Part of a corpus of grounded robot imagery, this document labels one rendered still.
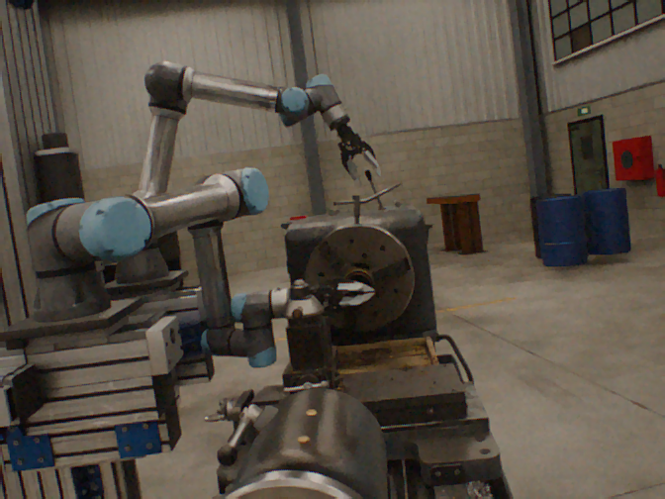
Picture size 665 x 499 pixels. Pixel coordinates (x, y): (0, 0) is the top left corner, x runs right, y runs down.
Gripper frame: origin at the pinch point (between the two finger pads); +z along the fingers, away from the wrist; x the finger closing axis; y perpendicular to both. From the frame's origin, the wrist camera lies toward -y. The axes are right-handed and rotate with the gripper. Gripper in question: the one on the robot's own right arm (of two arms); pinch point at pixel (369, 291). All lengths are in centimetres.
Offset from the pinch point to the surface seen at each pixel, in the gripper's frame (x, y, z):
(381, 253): 6.7, -19.5, 3.6
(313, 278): 2.0, -19.0, -16.9
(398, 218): 15.1, -36.5, 9.8
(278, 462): 7, 103, -3
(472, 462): -17, 59, 16
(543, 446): -109, -125, 67
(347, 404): 7, 92, 2
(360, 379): -10.1, 36.4, -1.8
